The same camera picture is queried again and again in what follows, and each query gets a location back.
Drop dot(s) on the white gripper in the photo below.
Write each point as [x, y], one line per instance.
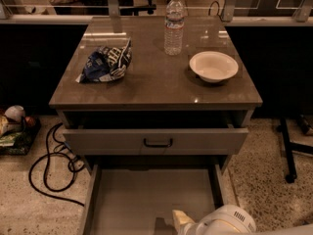
[217, 221]

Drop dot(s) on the grey drawer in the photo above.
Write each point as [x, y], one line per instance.
[141, 202]
[174, 133]

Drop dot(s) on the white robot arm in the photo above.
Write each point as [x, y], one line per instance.
[298, 230]

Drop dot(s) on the grey top drawer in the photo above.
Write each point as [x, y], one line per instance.
[174, 133]

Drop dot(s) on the grey drawer cabinet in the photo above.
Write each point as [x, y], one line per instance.
[153, 82]

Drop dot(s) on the black stand leg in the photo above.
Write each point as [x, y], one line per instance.
[290, 147]

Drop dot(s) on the white bowl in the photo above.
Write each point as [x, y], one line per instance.
[213, 67]

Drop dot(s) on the blue white chip bag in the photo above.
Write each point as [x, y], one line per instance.
[106, 64]

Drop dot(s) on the tray of assorted objects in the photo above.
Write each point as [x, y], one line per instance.
[17, 131]

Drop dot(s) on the clear plastic water bottle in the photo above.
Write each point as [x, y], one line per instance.
[173, 27]

